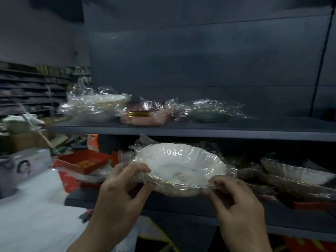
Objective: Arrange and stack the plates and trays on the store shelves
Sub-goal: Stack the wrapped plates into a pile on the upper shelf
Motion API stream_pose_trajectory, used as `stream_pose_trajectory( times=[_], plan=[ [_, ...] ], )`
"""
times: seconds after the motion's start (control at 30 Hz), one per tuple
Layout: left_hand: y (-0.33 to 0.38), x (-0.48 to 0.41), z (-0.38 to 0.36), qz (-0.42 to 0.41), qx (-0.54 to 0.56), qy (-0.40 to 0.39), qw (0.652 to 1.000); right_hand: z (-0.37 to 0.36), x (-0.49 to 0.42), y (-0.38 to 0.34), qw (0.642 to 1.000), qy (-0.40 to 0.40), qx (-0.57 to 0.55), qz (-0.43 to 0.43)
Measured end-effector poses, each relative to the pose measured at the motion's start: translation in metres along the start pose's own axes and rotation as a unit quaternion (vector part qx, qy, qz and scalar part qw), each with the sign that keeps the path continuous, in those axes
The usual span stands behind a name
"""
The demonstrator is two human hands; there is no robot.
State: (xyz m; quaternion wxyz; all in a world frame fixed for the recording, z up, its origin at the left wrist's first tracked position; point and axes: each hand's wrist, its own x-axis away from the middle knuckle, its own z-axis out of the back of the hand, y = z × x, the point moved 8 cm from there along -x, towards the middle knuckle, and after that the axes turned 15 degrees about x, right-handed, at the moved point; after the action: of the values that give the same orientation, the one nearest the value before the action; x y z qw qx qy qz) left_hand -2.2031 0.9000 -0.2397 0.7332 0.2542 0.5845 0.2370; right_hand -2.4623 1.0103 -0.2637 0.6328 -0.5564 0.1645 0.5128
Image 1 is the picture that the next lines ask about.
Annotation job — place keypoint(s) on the person's right hand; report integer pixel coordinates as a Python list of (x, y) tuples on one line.
[(241, 215)]

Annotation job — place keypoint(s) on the person's left hand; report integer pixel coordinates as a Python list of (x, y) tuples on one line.
[(115, 202)]

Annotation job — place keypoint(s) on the pile of dark trays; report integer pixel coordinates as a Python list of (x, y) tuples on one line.
[(262, 181)]

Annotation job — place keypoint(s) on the dark metal shelf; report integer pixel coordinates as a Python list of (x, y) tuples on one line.
[(210, 133)]

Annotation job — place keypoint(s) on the stack of white plates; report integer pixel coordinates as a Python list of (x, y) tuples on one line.
[(92, 107)]

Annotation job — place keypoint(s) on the rose pink rectangular tray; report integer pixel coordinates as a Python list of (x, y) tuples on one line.
[(157, 112)]

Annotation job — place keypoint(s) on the person's left forearm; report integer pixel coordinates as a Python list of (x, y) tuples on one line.
[(97, 244)]

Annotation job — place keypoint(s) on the dark mop cloth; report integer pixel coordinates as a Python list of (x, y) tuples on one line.
[(86, 216)]

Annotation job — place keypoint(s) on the orange white bag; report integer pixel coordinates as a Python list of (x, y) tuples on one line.
[(92, 143)]

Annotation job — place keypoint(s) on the metal mop pole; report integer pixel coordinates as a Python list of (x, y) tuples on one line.
[(39, 129)]

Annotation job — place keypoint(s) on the pale green buckets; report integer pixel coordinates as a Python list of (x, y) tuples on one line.
[(18, 125)]

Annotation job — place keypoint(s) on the wall shelving with goods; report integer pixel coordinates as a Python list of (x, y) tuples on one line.
[(26, 89)]

